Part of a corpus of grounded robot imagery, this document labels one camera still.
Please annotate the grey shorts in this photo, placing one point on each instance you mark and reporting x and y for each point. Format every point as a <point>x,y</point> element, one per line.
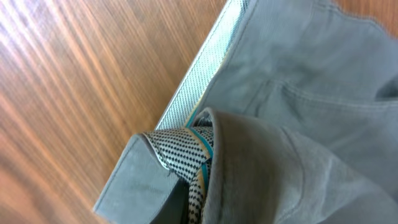
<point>299,125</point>

